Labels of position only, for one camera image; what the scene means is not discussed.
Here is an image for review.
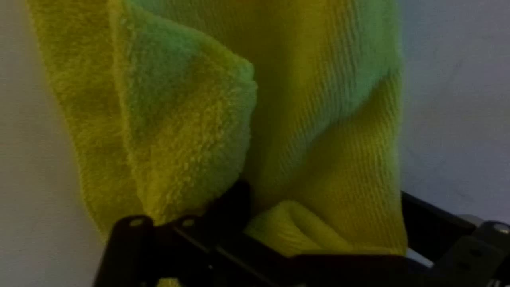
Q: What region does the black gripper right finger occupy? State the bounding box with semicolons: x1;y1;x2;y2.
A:
299;193;510;287

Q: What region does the yellow microfiber towel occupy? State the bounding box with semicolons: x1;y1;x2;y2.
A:
28;0;407;256

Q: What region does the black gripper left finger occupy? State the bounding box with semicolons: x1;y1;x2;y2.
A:
93;182;332;287

